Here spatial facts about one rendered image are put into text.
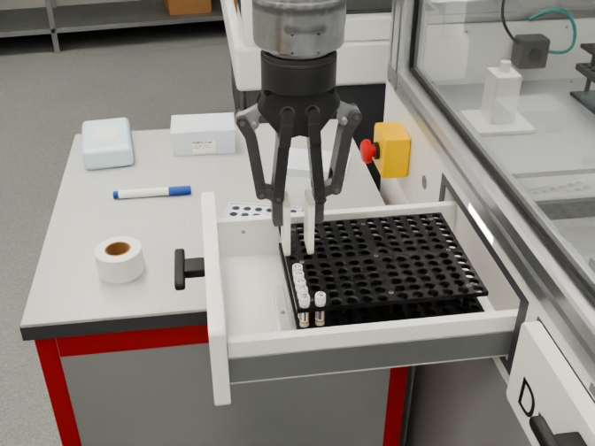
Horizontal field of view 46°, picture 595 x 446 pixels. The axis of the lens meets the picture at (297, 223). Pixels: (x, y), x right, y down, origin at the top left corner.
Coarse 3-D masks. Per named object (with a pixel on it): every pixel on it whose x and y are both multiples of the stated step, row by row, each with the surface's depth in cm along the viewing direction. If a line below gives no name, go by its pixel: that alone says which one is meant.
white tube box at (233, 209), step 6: (228, 204) 117; (234, 204) 117; (240, 204) 117; (246, 204) 117; (252, 204) 117; (258, 204) 117; (264, 204) 117; (270, 204) 117; (228, 210) 116; (234, 210) 116; (240, 210) 116; (246, 210) 117; (252, 210) 116; (258, 210) 117; (264, 210) 116; (270, 210) 117; (294, 210) 116; (300, 210) 115; (228, 216) 114; (234, 216) 114; (240, 216) 114
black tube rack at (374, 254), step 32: (320, 224) 93; (384, 224) 93; (416, 224) 93; (320, 256) 87; (352, 256) 92; (384, 256) 86; (416, 256) 87; (448, 256) 87; (288, 288) 86; (320, 288) 82; (352, 288) 81; (384, 288) 81; (416, 288) 86; (448, 288) 81; (480, 288) 82; (352, 320) 81; (384, 320) 81
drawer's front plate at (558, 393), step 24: (528, 336) 71; (528, 360) 71; (552, 360) 67; (552, 384) 66; (576, 384) 64; (528, 408) 72; (552, 408) 67; (576, 408) 62; (528, 432) 73; (552, 432) 67
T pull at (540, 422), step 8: (536, 416) 63; (536, 424) 63; (544, 424) 62; (536, 432) 63; (544, 432) 62; (576, 432) 62; (544, 440) 61; (552, 440) 61; (560, 440) 61; (568, 440) 61; (576, 440) 61
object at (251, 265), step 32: (224, 224) 94; (256, 224) 95; (352, 224) 97; (448, 224) 100; (224, 256) 97; (256, 256) 98; (480, 256) 91; (224, 288) 91; (256, 288) 91; (512, 288) 82; (256, 320) 86; (416, 320) 77; (448, 320) 77; (480, 320) 78; (512, 320) 78; (256, 352) 75; (288, 352) 76; (320, 352) 76; (352, 352) 77; (384, 352) 78; (416, 352) 78; (448, 352) 79; (480, 352) 80
